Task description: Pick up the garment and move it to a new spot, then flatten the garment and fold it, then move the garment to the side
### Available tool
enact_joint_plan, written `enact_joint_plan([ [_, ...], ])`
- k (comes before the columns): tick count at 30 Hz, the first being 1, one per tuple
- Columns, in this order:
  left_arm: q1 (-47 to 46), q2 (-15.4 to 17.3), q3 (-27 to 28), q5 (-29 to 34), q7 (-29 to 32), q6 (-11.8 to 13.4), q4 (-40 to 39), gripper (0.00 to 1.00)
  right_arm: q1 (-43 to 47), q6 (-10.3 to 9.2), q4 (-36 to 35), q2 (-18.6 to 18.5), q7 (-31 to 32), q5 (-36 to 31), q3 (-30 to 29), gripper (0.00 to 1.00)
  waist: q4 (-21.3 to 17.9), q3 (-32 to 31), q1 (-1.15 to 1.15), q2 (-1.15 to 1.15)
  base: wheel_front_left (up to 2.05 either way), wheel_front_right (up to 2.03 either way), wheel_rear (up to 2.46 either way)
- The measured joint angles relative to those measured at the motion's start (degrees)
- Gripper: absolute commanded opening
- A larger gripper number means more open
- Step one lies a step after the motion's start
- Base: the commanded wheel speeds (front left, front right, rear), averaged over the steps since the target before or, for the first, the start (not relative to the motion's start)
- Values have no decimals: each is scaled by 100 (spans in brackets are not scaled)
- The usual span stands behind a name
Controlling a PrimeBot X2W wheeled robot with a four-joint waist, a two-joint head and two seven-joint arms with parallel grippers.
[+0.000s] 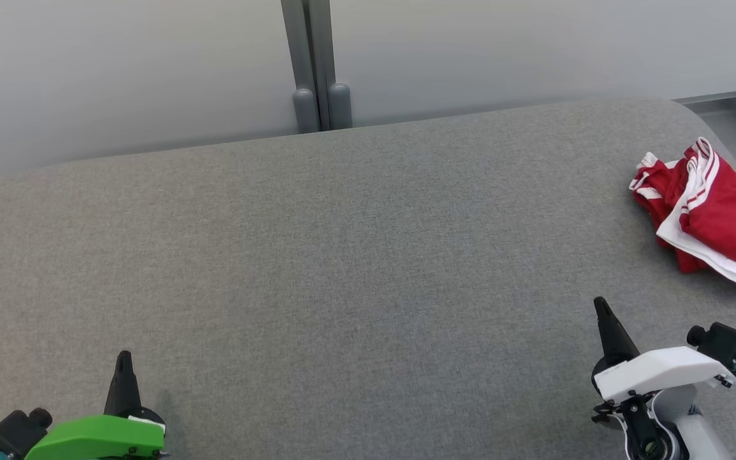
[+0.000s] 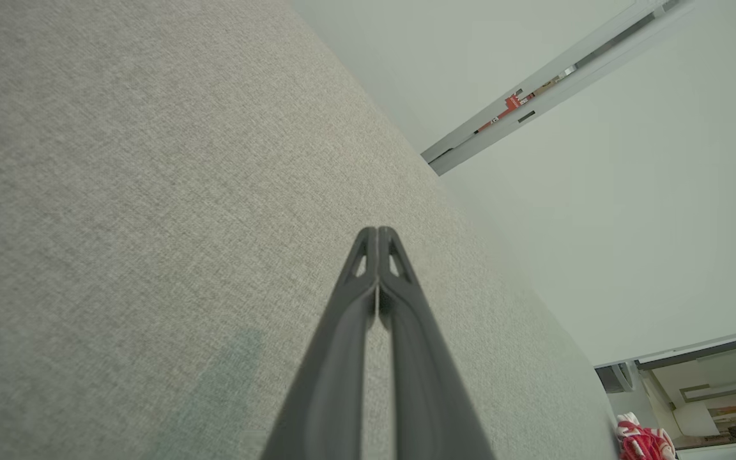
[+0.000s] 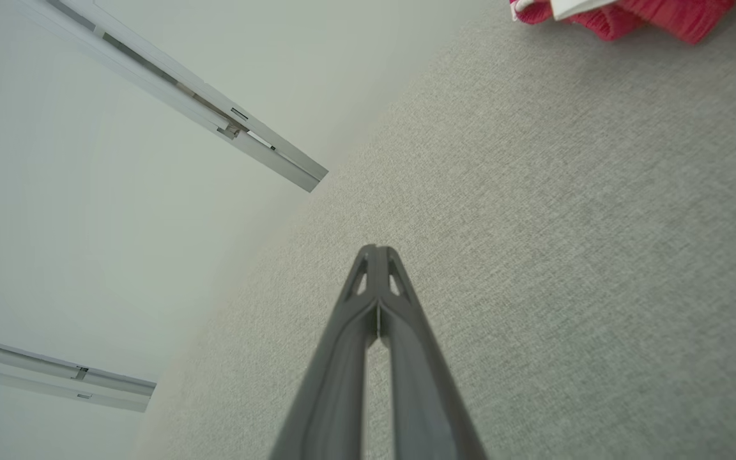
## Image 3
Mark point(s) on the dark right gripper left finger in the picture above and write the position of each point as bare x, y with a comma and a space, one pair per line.
336, 396

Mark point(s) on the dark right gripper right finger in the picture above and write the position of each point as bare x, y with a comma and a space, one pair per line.
425, 396

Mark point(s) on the red shorts white hem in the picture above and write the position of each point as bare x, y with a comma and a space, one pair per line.
674, 16

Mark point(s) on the grey metal partition post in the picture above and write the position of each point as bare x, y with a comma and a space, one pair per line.
55, 374
170, 83

